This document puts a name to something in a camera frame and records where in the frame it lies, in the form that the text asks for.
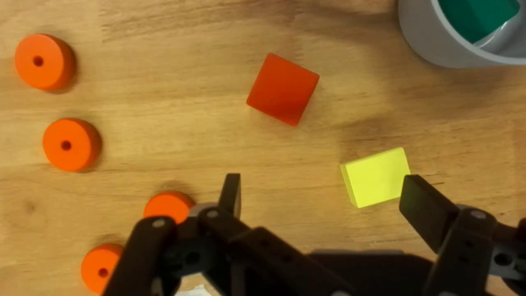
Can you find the orange disc with hole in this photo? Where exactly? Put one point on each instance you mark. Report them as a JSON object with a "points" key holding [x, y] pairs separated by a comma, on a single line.
{"points": [[165, 204], [50, 74], [76, 156], [97, 262]]}

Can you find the yellow block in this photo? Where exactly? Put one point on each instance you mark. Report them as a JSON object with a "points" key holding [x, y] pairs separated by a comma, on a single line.
{"points": [[375, 178]]}

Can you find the grey plastic measuring cup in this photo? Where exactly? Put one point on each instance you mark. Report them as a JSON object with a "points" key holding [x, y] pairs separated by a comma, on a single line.
{"points": [[421, 33]]}

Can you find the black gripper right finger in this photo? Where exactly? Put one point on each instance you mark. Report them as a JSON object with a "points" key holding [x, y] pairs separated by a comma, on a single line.
{"points": [[461, 247]]}

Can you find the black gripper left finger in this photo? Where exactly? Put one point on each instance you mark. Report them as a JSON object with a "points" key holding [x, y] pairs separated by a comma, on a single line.
{"points": [[263, 257]]}

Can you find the green block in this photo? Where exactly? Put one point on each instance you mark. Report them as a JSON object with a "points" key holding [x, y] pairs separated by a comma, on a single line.
{"points": [[477, 17]]}

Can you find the orange block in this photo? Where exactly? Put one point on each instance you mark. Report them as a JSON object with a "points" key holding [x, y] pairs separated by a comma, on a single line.
{"points": [[281, 87]]}

